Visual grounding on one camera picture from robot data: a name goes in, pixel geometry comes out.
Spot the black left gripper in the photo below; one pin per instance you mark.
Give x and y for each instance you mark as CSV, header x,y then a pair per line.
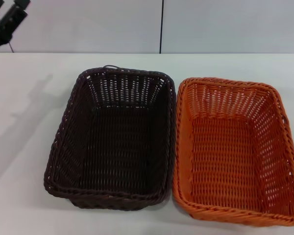
x,y
0,36

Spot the orange wicker basket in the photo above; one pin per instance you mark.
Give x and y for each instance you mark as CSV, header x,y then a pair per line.
x,y
225,156

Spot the dark brown wicker basket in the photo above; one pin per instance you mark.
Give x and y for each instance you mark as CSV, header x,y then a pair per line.
x,y
112,147

